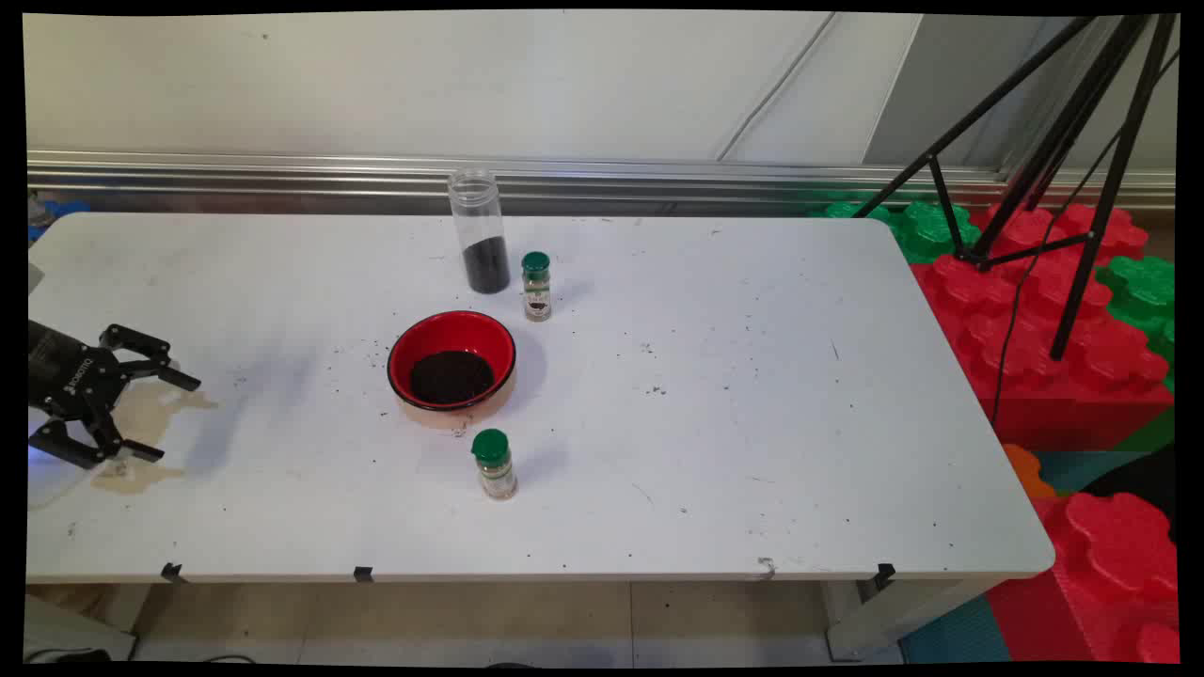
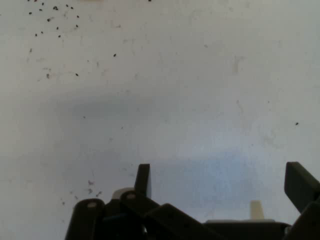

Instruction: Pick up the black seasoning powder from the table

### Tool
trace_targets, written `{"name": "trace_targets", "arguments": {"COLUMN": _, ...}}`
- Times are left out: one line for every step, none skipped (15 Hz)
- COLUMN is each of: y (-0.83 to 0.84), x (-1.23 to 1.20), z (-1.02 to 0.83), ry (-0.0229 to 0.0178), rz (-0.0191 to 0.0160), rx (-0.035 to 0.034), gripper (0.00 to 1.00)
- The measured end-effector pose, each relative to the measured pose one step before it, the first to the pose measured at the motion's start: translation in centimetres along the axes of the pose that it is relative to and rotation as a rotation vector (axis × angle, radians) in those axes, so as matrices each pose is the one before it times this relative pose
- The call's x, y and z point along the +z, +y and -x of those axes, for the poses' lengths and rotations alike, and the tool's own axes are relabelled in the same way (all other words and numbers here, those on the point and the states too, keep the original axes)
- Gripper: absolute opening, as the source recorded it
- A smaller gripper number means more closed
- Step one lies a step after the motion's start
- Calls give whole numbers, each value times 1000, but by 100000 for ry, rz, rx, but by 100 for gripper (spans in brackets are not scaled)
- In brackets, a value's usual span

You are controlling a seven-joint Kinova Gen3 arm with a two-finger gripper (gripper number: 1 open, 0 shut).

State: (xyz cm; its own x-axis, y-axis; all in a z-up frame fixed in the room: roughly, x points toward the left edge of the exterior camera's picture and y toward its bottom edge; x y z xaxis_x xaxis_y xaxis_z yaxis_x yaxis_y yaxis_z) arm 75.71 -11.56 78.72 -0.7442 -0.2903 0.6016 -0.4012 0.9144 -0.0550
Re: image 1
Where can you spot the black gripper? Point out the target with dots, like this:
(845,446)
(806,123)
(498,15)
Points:
(68,376)

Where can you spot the clear plastic jar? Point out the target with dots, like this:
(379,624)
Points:
(482,246)

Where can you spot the blue foam piece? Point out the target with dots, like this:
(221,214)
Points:
(56,209)

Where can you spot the white table leg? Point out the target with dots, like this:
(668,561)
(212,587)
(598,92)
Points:
(75,630)
(894,616)

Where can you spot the red bowl, black rim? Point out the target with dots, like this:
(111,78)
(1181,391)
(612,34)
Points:
(404,357)

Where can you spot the black seed pile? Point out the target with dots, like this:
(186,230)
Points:
(451,378)

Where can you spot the green-capped spice jar, light contents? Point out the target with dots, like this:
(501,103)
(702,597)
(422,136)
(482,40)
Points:
(495,467)

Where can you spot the green-capped spice jar, dark contents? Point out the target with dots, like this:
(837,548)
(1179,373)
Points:
(537,287)

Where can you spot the green foam block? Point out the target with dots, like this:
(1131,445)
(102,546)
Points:
(926,230)
(1143,287)

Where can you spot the teal foam mat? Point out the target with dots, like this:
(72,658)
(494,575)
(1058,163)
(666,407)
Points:
(959,635)

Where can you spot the orange foam piece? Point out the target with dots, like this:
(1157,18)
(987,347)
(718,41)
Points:
(1025,470)

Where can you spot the large red foam block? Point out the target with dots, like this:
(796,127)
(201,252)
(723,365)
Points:
(1035,376)

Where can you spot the black tripod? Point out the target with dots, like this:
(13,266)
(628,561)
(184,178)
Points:
(1121,160)

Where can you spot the aluminium rail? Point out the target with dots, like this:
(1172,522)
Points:
(282,174)

